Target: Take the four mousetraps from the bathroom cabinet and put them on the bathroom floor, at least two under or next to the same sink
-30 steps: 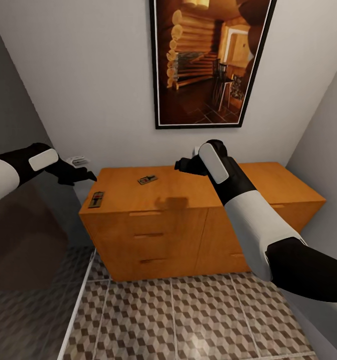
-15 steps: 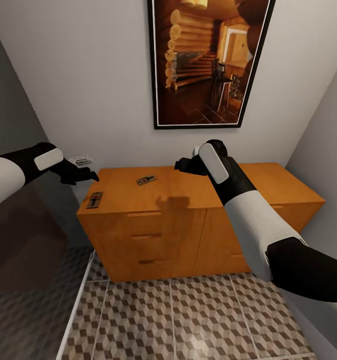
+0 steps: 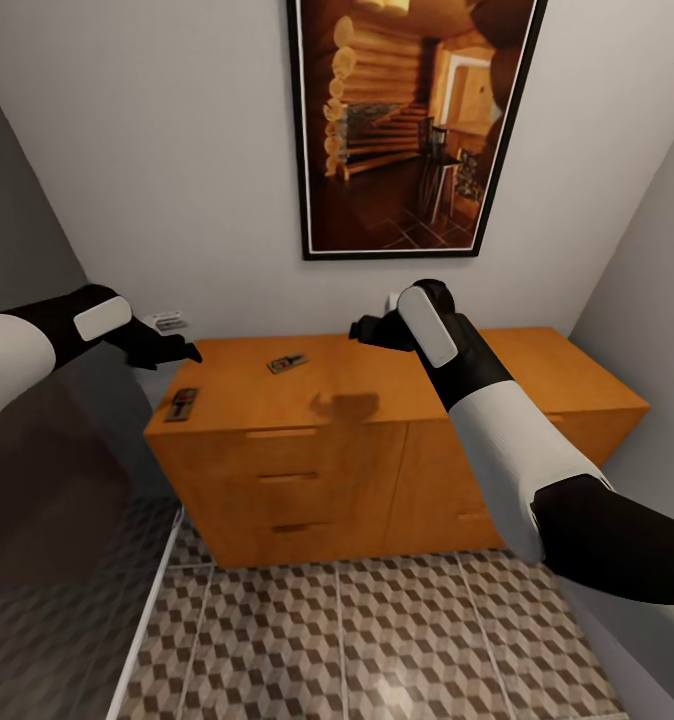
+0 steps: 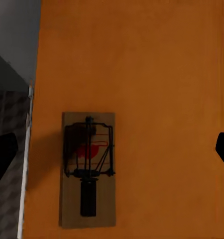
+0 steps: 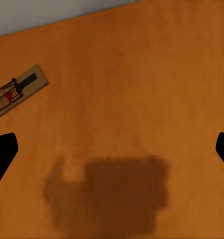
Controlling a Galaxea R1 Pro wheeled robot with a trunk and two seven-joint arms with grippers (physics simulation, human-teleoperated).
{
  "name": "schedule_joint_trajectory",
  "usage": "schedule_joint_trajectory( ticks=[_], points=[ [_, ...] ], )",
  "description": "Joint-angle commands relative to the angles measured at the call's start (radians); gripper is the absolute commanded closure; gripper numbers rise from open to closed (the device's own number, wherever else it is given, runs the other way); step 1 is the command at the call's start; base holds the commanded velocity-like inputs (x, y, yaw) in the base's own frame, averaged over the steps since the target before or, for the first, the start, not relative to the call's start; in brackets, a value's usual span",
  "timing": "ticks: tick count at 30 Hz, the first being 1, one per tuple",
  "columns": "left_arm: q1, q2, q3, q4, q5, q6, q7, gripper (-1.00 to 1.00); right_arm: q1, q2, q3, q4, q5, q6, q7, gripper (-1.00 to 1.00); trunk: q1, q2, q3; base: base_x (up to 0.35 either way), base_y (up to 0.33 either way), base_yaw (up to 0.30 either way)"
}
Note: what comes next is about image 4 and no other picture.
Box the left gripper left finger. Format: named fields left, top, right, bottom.
left=0, top=132, right=18, bottom=180

